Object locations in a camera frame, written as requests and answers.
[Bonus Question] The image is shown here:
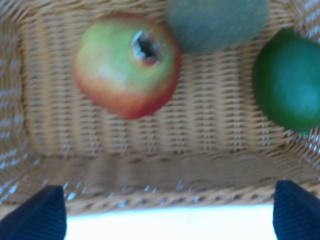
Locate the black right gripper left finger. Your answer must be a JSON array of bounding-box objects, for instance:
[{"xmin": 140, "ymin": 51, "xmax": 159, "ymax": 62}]
[{"xmin": 0, "ymin": 185, "xmax": 67, "ymax": 240}]

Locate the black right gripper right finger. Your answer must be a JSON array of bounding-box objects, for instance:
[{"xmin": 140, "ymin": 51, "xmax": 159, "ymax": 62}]
[{"xmin": 272, "ymin": 180, "xmax": 320, "ymax": 240}]

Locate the green lime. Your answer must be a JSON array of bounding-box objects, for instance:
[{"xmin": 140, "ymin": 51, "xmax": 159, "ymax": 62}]
[{"xmin": 252, "ymin": 28, "xmax": 320, "ymax": 134}]

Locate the red green pomegranate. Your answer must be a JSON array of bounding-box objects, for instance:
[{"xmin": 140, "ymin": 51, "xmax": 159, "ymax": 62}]
[{"xmin": 72, "ymin": 12, "xmax": 182, "ymax": 120}]

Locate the brown kiwi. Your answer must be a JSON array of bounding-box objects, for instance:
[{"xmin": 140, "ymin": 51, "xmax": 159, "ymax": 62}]
[{"xmin": 165, "ymin": 0, "xmax": 270, "ymax": 54}]

